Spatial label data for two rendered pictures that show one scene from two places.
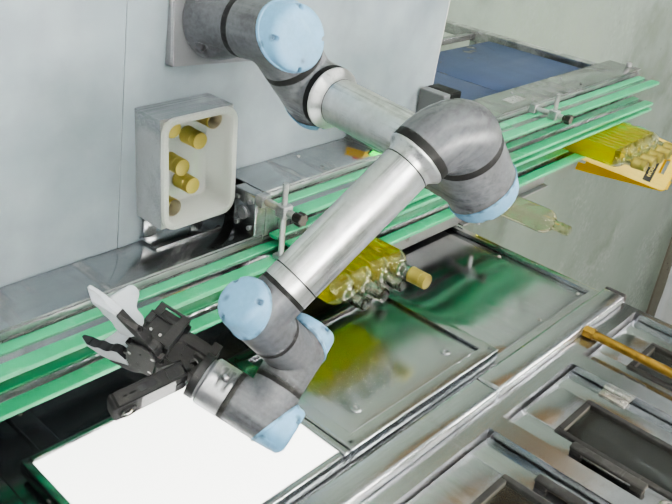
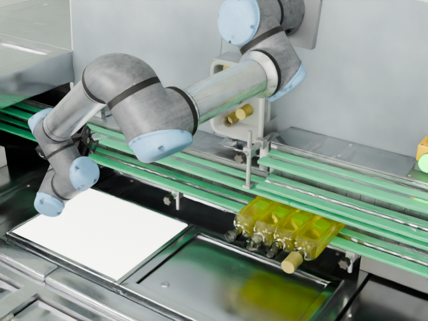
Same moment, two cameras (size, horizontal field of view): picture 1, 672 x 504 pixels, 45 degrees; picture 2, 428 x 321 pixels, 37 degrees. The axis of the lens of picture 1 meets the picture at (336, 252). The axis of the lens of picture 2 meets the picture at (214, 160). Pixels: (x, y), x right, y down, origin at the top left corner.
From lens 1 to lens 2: 178 cm
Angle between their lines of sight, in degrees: 72
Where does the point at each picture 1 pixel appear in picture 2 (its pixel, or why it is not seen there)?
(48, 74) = (181, 13)
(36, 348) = (111, 139)
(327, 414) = (155, 272)
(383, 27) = not seen: outside the picture
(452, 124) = (95, 63)
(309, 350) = (61, 170)
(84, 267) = not seen: hidden behind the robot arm
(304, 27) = (237, 13)
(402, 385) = (202, 305)
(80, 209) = not seen: hidden behind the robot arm
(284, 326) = (42, 140)
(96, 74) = (206, 22)
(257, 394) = (49, 178)
